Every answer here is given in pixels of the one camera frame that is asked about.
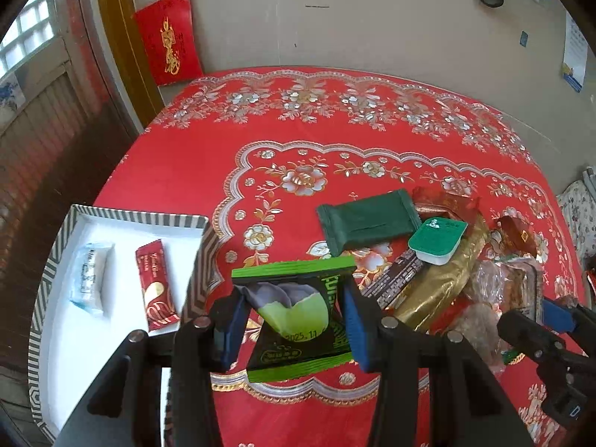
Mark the red floral tablecloth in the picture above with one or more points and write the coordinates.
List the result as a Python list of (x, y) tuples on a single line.
[(257, 151)]

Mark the small red sachet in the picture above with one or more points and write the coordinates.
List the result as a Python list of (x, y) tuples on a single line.
[(154, 280)]

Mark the green black snack packet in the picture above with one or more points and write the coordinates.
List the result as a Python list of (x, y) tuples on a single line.
[(303, 331)]

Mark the striped white tray box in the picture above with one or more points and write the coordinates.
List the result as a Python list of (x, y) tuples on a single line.
[(67, 346)]

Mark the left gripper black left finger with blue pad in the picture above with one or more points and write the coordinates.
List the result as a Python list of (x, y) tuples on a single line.
[(205, 345)]

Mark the white blue wall notice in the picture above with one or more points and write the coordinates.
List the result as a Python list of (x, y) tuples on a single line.
[(575, 55)]

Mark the metal roller shutter door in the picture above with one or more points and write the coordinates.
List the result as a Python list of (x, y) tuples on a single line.
[(59, 149)]

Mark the floral fabric chair cushion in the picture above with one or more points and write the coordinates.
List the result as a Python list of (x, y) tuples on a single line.
[(578, 208)]

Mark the green lidded jelly cup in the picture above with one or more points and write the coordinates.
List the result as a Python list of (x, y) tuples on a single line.
[(437, 239)]

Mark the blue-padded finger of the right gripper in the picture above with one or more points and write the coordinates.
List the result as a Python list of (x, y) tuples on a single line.
[(558, 317)]

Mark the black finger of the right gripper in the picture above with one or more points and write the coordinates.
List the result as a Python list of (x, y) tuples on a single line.
[(539, 344)]

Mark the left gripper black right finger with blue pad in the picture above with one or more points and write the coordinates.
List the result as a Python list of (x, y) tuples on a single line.
[(384, 345)]

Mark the red wall poster gold print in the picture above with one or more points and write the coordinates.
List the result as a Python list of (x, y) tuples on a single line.
[(166, 28)]

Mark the red foil snack packet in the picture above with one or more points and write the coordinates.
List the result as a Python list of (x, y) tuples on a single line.
[(429, 203)]

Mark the blue flower sticker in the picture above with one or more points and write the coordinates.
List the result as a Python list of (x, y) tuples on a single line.
[(11, 96)]

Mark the clear bag of cookies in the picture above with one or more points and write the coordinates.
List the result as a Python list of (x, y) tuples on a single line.
[(508, 284)]

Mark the dark green snack packet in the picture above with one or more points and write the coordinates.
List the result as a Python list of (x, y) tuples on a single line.
[(367, 222)]

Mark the gold foil snack bar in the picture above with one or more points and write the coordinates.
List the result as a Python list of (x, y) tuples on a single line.
[(432, 291)]

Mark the light blue snack packet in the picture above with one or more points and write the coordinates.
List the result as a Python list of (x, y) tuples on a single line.
[(87, 276)]

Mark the dark brown chocolate bar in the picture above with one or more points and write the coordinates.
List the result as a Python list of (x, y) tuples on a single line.
[(390, 284)]

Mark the brown wooden door frame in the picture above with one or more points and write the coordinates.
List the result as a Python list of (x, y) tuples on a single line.
[(130, 59)]

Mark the small red pyramid candy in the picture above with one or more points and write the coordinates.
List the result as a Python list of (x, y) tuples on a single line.
[(514, 236)]

